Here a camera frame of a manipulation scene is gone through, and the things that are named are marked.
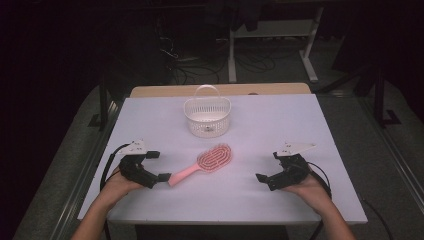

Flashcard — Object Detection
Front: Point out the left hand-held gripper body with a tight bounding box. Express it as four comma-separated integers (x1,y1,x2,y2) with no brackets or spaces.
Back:
118,139,160,190

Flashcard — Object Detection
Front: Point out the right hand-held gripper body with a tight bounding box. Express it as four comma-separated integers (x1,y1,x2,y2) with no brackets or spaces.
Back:
266,142,317,192

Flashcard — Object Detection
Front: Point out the pink hairbrush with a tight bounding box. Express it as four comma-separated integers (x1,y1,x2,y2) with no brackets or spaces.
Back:
167,143,233,188

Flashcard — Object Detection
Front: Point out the white plastic basket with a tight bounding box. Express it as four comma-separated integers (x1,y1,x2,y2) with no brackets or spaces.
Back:
183,84,232,139

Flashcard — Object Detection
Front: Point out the person's left hand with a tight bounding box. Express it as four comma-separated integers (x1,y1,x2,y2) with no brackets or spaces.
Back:
100,166,145,205

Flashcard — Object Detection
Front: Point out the person's right hand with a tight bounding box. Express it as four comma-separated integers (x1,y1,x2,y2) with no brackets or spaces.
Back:
282,173,332,216

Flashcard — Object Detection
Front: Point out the wooden table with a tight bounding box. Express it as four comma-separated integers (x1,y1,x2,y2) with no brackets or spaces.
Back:
129,82,312,99

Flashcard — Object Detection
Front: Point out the black metal stand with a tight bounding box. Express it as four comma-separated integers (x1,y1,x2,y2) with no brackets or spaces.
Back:
87,75,114,132
372,65,403,128

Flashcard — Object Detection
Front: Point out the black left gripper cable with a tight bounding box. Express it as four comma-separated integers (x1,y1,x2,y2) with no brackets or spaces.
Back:
99,143,131,240

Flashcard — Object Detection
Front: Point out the metal floor rail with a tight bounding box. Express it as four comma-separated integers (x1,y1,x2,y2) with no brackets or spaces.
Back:
49,99,125,240
358,98,424,214

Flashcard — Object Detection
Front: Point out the tangle of black floor cables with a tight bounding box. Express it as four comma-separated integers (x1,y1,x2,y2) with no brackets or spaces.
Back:
156,19,279,85

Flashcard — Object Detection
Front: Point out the black floor cable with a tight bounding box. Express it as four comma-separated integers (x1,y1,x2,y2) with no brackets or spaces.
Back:
361,197,395,240

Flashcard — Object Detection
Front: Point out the white desk frame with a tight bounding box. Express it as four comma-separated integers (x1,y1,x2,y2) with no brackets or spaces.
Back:
228,5,325,84

